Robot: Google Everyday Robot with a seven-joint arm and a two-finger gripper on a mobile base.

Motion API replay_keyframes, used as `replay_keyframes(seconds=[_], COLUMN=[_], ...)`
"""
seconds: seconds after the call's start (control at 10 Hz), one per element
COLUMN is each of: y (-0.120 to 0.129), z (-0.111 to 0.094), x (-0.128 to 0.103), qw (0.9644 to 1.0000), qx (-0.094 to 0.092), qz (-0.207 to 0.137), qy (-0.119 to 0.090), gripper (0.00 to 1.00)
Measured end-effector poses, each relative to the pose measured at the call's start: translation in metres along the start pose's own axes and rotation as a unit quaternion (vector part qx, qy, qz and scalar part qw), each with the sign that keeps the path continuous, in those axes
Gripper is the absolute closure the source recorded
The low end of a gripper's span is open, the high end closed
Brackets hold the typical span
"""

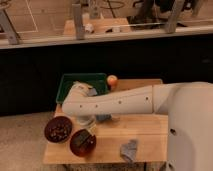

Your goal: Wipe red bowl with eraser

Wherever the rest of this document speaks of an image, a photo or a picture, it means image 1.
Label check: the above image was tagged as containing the grey metal post right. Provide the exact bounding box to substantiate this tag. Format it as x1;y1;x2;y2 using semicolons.
165;0;184;33

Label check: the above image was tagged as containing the grey metal post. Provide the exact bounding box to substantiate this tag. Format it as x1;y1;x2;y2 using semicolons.
72;4;85;40
0;9;19;45
165;0;184;33

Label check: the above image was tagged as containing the grey metal post left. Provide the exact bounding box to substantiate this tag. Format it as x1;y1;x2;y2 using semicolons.
0;9;19;45

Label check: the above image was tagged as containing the red bowl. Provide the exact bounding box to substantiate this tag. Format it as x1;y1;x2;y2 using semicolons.
70;129;96;157

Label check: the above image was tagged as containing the dark brown bowl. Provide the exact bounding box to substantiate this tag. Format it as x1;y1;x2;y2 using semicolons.
44;116;73;143

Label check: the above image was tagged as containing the green tray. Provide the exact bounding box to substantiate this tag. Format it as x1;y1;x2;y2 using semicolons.
56;73;108;104

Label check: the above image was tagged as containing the grey crumpled cloth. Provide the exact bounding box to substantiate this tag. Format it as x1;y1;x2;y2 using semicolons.
120;139;138;163

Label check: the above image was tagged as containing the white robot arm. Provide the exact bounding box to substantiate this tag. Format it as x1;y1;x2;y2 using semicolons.
62;82;213;171

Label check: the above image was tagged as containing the orange apple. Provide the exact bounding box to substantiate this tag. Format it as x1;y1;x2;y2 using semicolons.
107;75;118;86

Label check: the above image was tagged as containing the wooden board background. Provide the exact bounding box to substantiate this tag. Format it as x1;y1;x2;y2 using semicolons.
63;18;131;36

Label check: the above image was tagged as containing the grey metal post middle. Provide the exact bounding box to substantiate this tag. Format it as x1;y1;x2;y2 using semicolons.
72;4;85;40

